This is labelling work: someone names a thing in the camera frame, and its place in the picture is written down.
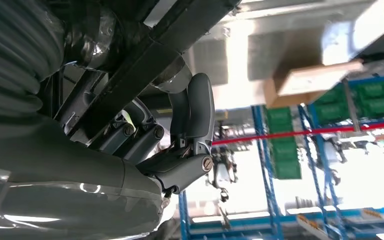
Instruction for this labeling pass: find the brown cardboard box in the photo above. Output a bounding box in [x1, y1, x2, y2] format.
[263, 60, 365, 109]

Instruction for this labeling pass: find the tall blue storage rack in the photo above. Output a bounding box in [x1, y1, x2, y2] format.
[249, 75, 384, 240]

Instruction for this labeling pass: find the red barrier belt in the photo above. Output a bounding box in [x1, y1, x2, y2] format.
[211, 119, 384, 147]

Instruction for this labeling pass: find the white orange label plate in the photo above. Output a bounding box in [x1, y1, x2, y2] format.
[296, 213, 332, 240]

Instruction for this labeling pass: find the blue workbench frame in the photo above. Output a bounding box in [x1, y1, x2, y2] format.
[178, 190, 384, 240]

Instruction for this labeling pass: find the green storage bin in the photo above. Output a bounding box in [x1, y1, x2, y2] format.
[271, 137, 302, 180]
[265, 106, 294, 133]
[314, 84, 352, 124]
[355, 81, 384, 118]

